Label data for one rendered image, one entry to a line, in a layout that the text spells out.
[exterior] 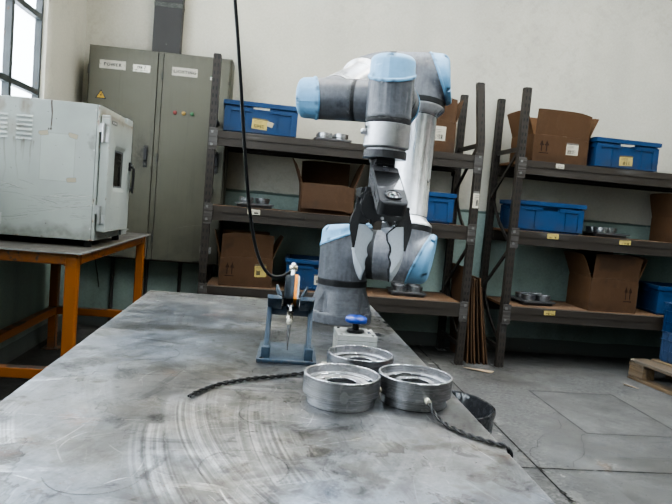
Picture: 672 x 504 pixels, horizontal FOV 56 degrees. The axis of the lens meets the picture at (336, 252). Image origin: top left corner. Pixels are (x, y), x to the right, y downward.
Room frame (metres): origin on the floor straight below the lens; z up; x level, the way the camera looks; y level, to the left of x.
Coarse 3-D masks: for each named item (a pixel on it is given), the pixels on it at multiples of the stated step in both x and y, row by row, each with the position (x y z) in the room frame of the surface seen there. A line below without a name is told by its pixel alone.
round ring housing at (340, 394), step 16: (320, 368) 0.88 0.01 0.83; (336, 368) 0.89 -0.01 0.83; (352, 368) 0.89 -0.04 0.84; (368, 368) 0.88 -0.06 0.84; (304, 384) 0.83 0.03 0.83; (320, 384) 0.80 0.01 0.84; (336, 384) 0.79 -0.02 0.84; (352, 384) 0.79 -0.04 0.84; (368, 384) 0.80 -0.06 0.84; (320, 400) 0.81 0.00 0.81; (336, 400) 0.79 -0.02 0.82; (352, 400) 0.79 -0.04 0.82; (368, 400) 0.81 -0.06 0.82
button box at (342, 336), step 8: (336, 328) 1.13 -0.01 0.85; (344, 328) 1.14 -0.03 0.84; (336, 336) 1.09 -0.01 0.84; (344, 336) 1.08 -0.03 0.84; (352, 336) 1.08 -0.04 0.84; (360, 336) 1.08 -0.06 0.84; (368, 336) 1.08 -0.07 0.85; (376, 336) 1.09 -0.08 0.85; (336, 344) 1.09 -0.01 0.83; (344, 344) 1.08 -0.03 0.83; (352, 344) 1.08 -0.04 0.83; (360, 344) 1.08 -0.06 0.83; (368, 344) 1.08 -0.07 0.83; (376, 344) 1.08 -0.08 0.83
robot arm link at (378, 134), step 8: (368, 128) 1.02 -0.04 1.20; (376, 128) 1.01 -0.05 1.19; (384, 128) 1.00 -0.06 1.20; (392, 128) 1.00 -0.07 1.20; (400, 128) 1.01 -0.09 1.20; (408, 128) 1.02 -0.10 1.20; (368, 136) 1.02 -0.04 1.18; (376, 136) 1.01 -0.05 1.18; (384, 136) 1.00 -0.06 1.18; (392, 136) 1.00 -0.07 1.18; (400, 136) 1.01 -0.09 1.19; (408, 136) 1.03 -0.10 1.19; (368, 144) 1.02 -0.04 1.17; (376, 144) 1.01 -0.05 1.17; (384, 144) 1.00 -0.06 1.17; (392, 144) 1.00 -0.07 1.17; (400, 144) 1.01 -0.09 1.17; (408, 144) 1.03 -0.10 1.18
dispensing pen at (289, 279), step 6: (294, 264) 1.13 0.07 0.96; (294, 270) 1.13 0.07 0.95; (288, 276) 1.10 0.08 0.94; (294, 276) 1.10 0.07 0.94; (288, 282) 1.09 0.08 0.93; (294, 282) 1.09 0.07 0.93; (288, 288) 1.08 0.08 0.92; (288, 294) 1.08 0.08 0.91; (288, 300) 1.08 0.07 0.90; (288, 306) 1.08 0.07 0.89; (288, 312) 1.08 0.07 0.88; (288, 318) 1.07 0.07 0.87; (288, 324) 1.07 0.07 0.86; (288, 330) 1.06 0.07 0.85; (288, 336) 1.05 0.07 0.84; (288, 342) 1.05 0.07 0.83
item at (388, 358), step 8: (328, 352) 0.96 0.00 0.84; (336, 352) 1.01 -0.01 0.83; (344, 352) 1.02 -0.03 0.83; (352, 352) 1.02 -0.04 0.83; (360, 352) 1.02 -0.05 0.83; (368, 352) 1.02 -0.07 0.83; (376, 352) 1.01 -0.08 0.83; (384, 352) 1.00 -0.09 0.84; (328, 360) 0.96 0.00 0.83; (336, 360) 0.94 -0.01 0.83; (344, 360) 0.93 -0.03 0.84; (352, 360) 0.92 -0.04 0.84; (360, 360) 0.92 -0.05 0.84; (368, 360) 0.99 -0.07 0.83; (376, 360) 0.98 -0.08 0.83; (384, 360) 0.94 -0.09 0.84; (392, 360) 0.96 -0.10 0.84; (376, 368) 0.93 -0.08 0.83
